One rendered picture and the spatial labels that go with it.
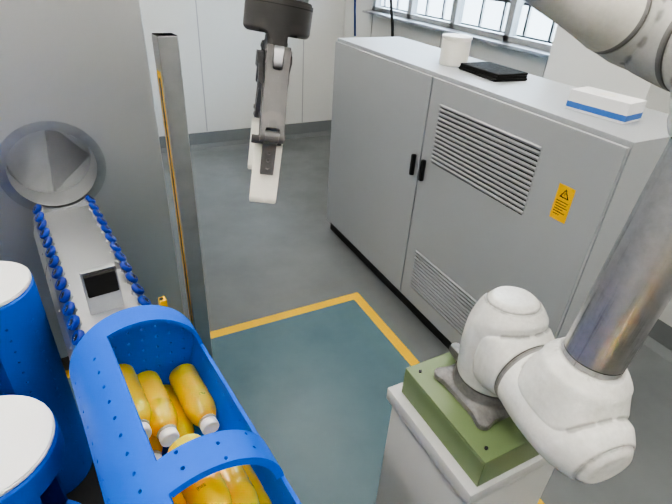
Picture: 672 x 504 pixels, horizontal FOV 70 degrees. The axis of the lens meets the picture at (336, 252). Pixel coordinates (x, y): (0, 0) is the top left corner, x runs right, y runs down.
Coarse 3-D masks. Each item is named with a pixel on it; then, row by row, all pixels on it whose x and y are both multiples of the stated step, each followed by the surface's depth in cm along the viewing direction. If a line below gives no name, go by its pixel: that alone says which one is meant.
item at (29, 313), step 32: (32, 288) 146; (0, 320) 137; (32, 320) 147; (0, 352) 141; (32, 352) 149; (0, 384) 173; (32, 384) 153; (64, 384) 168; (64, 416) 169; (64, 480) 177
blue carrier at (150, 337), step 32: (128, 320) 104; (160, 320) 106; (96, 352) 99; (128, 352) 112; (160, 352) 117; (192, 352) 122; (96, 384) 93; (224, 384) 106; (96, 416) 89; (128, 416) 85; (224, 416) 108; (96, 448) 87; (128, 448) 81; (192, 448) 78; (224, 448) 79; (256, 448) 83; (128, 480) 77; (160, 480) 75; (192, 480) 74
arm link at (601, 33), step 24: (528, 0) 60; (552, 0) 60; (576, 0) 61; (600, 0) 61; (624, 0) 62; (648, 0) 63; (576, 24) 64; (600, 24) 63; (624, 24) 63; (600, 48) 67
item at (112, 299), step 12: (108, 264) 147; (84, 276) 143; (96, 276) 144; (108, 276) 146; (84, 288) 145; (96, 288) 145; (108, 288) 148; (120, 288) 152; (96, 300) 149; (108, 300) 151; (120, 300) 154; (96, 312) 151
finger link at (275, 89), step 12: (288, 48) 49; (288, 60) 49; (276, 72) 49; (288, 72) 50; (264, 84) 49; (276, 84) 49; (264, 96) 49; (276, 96) 49; (264, 108) 49; (276, 108) 49; (264, 120) 49; (276, 120) 49; (264, 132) 49
